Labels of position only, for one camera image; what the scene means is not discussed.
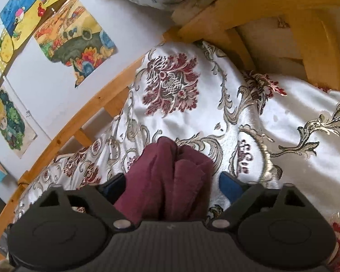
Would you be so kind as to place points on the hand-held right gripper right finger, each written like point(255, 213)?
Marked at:
point(229, 185)

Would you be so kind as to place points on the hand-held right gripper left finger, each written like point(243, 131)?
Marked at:
point(114, 185)

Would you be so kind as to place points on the maroon long-sleeve sweater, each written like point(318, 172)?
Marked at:
point(164, 181)

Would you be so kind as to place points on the floral satin bedspread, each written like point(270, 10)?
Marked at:
point(272, 113)

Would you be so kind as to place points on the green cartoon girl wall poster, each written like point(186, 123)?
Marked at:
point(8, 121)

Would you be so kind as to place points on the colourful flower wall poster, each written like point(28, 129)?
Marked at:
point(73, 42)

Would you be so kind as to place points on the wooden bed frame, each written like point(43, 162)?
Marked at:
point(243, 2)

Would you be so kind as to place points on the blue and yellow wall poster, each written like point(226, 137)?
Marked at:
point(31, 8)

